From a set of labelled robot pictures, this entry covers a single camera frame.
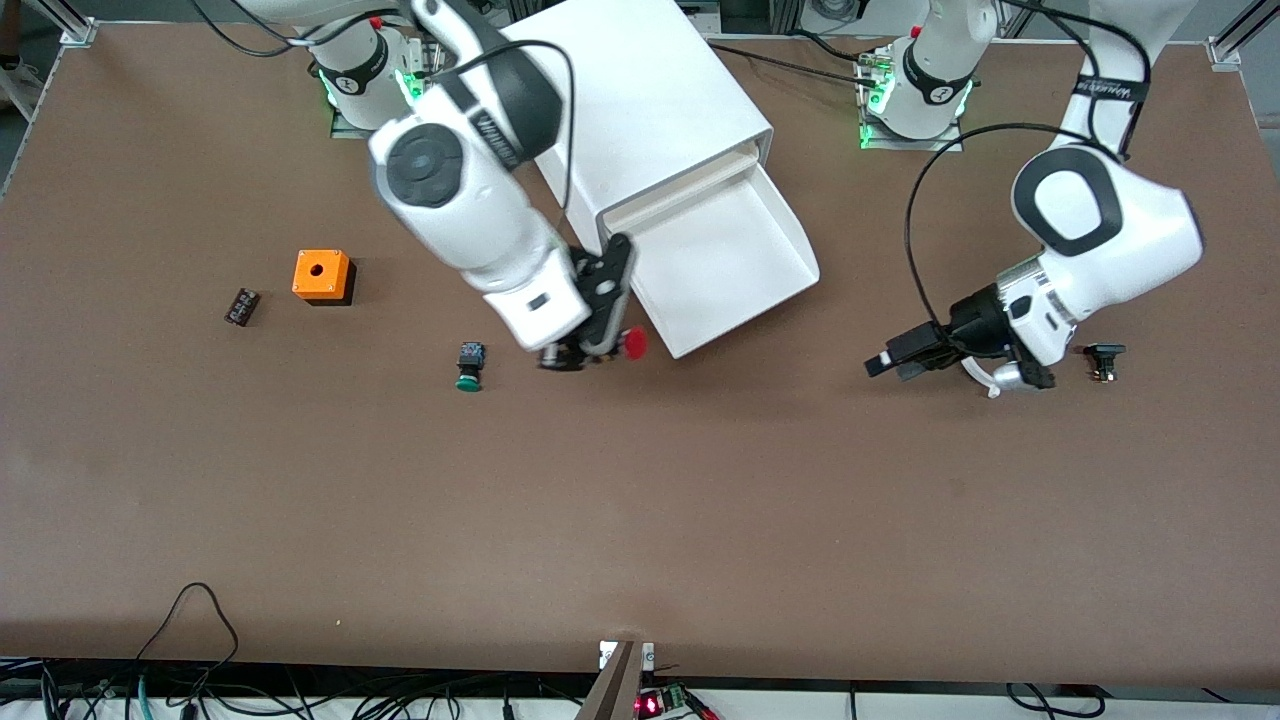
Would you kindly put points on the circuit board with red display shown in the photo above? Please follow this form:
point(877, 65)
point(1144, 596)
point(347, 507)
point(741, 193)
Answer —
point(665, 703)

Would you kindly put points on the grey camera support post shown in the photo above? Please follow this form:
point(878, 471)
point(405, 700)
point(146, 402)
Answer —
point(615, 690)

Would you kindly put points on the white plastic drawer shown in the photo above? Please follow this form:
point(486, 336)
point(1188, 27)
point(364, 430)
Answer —
point(730, 270)
point(690, 185)

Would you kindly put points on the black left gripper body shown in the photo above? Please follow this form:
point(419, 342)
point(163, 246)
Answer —
point(972, 325)

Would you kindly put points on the white curved plastic clip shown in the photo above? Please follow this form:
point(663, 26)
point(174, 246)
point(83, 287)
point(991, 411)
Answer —
point(978, 378)

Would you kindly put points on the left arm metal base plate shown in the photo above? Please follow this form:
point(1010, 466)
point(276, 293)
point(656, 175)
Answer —
point(870, 135)

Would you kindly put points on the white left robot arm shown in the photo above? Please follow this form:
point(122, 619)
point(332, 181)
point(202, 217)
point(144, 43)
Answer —
point(1130, 230)

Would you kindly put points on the orange button enclosure box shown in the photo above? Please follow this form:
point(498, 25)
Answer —
point(320, 272)

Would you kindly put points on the red push button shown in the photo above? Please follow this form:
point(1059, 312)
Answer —
point(634, 343)

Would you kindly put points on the aluminium frame profile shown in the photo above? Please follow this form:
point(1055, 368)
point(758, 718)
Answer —
point(1228, 45)

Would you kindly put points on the green push button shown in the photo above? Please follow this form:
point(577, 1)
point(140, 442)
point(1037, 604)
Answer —
point(470, 366)

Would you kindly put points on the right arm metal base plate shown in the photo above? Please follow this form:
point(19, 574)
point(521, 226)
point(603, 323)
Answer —
point(432, 80)

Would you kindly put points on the white drawer cabinet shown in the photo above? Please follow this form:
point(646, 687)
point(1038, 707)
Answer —
point(640, 100)

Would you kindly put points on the black flat-cap button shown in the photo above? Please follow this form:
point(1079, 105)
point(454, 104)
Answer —
point(1104, 355)

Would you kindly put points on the small metal post bracket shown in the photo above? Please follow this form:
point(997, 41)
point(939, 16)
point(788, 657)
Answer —
point(605, 655)

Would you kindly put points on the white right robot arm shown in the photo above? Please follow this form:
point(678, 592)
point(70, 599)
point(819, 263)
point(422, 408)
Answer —
point(470, 200)

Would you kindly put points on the small black contact block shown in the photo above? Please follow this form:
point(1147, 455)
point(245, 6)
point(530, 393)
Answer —
point(242, 307)

